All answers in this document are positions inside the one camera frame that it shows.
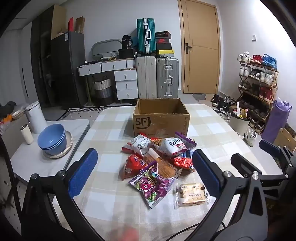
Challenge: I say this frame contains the red triangular snack packet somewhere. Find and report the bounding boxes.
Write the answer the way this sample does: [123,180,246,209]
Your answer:
[120,154,148,181]

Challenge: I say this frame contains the black wardrobe cabinet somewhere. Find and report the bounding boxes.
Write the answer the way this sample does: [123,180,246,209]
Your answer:
[31,5,66,107]

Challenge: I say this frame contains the beige plate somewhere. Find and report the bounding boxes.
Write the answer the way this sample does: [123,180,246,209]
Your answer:
[44,130,73,159]

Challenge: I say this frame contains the brown paper bag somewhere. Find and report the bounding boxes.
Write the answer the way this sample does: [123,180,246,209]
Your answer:
[76,16,85,33]

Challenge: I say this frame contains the cardboard box with dark print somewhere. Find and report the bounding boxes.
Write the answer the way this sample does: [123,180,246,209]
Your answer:
[274,124,296,153]

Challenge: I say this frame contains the metal shoe rack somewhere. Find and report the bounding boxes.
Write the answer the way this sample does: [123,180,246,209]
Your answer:
[238,52,279,135]

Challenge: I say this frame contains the red snack packet white label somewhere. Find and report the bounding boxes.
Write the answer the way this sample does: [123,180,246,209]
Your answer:
[172,156,197,173]

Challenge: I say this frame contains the purple candy bag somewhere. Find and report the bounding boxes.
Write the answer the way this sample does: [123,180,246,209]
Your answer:
[128,161,176,209]

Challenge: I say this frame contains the grey fridge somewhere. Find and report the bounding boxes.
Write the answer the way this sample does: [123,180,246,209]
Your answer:
[51,31,87,108]

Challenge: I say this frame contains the grey oval mirror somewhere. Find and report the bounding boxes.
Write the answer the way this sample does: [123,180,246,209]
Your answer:
[91,39,122,57]

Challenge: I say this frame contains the white red noodle snack packet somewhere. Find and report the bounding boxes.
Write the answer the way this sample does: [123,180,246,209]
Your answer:
[121,134,152,158]
[151,137,188,158]

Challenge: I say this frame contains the yellow black shoe box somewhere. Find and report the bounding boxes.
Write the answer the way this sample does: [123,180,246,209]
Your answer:
[157,49,174,58]

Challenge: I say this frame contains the white high-top sneaker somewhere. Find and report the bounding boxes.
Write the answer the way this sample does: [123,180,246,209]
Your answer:
[243,126,258,147]

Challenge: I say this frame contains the purple snack packet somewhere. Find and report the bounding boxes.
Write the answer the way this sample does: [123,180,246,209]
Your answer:
[174,132,197,149]

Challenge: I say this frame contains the pile of dark shoes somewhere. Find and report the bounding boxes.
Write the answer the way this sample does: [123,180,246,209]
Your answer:
[210,94,238,115]

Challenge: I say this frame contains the teal suitcase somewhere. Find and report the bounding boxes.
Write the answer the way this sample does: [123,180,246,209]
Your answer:
[136,18,156,55]

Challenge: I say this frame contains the orange items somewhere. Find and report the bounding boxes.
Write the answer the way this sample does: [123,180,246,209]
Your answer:
[0,115,12,130]

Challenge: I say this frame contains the silver suitcase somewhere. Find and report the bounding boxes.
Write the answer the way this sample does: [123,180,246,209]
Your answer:
[156,57,179,99]

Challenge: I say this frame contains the white drawer dresser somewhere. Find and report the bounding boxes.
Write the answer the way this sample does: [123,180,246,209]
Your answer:
[77,58,139,100]

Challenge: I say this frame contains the black storage box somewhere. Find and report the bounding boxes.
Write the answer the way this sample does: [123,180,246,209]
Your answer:
[118,49,137,59]

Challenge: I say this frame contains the white perforated panel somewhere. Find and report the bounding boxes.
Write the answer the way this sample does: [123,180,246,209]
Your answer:
[0,160,31,234]

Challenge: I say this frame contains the white tumbler cup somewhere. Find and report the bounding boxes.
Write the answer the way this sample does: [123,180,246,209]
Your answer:
[20,124,34,145]

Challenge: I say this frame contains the wooden door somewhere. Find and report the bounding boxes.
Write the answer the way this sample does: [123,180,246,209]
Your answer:
[178,0,220,94]

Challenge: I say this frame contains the white sandwich cracker pack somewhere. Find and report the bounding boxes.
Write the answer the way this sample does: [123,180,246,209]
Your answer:
[173,183,209,209]

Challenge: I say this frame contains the white kettle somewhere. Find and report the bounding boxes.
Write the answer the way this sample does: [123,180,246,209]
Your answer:
[25,101,47,135]

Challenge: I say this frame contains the woven laundry basket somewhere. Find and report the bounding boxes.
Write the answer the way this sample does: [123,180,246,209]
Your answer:
[93,76,114,106]

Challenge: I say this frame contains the brown cardboard box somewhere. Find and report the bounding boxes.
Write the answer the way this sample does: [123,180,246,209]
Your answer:
[132,98,191,138]

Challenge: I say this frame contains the black bag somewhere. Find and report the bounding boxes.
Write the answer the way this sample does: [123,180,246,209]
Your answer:
[121,35,134,50]

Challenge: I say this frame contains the long clear orange biscuit pack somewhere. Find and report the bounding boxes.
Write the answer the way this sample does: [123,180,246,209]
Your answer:
[143,148,183,179]

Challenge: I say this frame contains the rows of shoes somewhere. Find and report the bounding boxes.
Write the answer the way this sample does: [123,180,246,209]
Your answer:
[238,51,278,130]

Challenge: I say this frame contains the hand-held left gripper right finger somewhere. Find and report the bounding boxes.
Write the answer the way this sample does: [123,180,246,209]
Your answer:
[191,149,274,241]

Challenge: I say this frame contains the white bin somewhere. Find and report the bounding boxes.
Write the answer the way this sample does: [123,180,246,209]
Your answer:
[229,105,251,137]

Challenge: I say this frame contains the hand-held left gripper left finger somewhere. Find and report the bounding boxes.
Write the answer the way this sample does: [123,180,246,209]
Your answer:
[21,148,99,241]

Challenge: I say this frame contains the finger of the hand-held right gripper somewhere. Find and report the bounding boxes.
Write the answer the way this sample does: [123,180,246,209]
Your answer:
[259,139,296,177]
[231,152,267,178]

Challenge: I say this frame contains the beige suitcase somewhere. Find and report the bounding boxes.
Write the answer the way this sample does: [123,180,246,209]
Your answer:
[136,56,157,99]

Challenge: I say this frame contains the patterned floor rug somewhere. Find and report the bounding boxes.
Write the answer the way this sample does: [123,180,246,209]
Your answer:
[58,105,137,121]

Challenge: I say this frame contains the beige bowl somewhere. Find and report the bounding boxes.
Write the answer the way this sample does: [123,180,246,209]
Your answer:
[11,109,25,120]

